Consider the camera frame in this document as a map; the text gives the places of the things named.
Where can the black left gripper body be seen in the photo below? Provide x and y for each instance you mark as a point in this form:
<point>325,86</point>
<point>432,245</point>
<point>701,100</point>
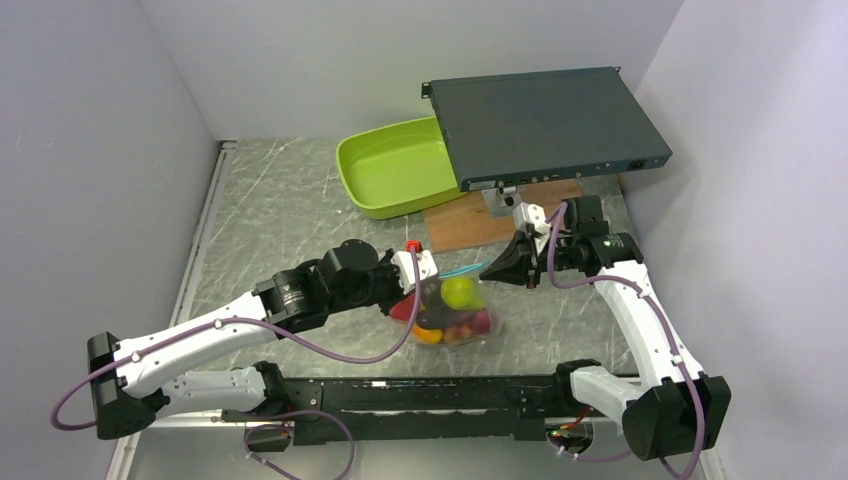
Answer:
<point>385,288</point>

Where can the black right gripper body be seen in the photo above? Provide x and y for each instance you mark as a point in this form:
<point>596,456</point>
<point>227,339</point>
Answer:
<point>539,263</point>

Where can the clear zip top bag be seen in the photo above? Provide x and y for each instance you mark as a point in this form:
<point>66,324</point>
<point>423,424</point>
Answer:
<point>461,334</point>

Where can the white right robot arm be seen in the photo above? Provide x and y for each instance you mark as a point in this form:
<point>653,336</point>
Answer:
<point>676,408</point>

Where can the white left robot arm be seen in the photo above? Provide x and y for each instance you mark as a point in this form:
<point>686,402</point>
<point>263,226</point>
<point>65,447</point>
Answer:
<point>137,381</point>

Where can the red fake apple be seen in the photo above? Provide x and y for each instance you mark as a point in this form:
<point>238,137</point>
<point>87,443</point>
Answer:
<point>402,311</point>

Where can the dark purple fake fruit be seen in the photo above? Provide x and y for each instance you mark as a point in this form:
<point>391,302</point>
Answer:
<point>442,318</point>

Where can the orange fake fruit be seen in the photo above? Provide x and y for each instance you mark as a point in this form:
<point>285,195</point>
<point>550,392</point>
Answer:
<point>427,336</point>

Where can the red fake lychee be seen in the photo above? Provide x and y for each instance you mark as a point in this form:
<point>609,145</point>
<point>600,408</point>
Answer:
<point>480,323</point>

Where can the wooden board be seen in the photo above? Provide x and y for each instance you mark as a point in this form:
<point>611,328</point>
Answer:
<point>466,222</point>

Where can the lime green plastic tub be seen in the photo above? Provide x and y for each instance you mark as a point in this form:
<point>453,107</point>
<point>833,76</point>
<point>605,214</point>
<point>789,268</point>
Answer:
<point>398,169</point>

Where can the dark grey rack device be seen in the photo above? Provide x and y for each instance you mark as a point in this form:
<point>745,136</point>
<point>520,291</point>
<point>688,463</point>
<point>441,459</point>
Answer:
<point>522,128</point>

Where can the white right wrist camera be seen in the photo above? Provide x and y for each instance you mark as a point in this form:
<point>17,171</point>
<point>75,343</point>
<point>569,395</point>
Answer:
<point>531,219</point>

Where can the metal stand base plate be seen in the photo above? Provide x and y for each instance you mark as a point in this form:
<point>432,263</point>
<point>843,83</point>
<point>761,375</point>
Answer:
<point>501,201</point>

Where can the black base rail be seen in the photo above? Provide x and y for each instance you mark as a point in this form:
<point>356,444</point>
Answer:
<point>523,408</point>

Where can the aluminium frame rail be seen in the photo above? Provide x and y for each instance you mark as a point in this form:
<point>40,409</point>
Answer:
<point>125,448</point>

